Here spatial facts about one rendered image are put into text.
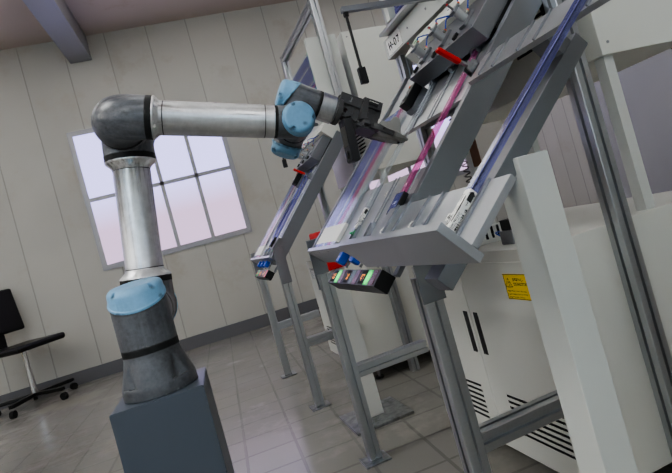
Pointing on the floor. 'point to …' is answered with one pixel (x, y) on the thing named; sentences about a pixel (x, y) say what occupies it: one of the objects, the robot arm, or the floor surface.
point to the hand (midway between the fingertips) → (401, 141)
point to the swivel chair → (10, 321)
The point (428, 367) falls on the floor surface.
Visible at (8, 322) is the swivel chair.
